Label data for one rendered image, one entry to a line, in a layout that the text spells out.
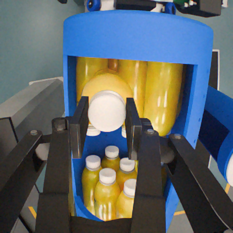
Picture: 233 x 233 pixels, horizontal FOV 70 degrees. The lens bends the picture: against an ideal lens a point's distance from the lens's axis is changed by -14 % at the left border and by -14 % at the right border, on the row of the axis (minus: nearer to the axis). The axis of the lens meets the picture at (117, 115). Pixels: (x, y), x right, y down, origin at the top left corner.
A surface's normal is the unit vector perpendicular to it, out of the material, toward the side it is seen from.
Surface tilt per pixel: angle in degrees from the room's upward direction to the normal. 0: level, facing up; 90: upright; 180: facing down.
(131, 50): 10
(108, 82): 65
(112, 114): 5
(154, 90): 41
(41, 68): 0
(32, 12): 0
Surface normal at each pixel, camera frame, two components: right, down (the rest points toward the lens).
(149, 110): -0.73, 0.23
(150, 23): -0.01, 0.37
